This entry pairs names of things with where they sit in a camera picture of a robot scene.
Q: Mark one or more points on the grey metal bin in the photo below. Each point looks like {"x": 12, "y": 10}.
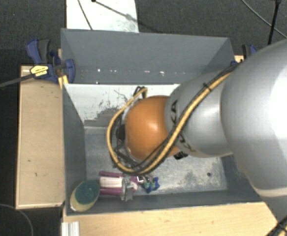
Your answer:
{"x": 138, "y": 55}

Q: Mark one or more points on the pale wood board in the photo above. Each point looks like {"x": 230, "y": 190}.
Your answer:
{"x": 41, "y": 141}

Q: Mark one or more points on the green and yellow sponge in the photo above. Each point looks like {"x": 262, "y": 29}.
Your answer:
{"x": 85, "y": 195}

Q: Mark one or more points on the purple and white brush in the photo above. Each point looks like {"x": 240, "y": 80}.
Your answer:
{"x": 110, "y": 182}

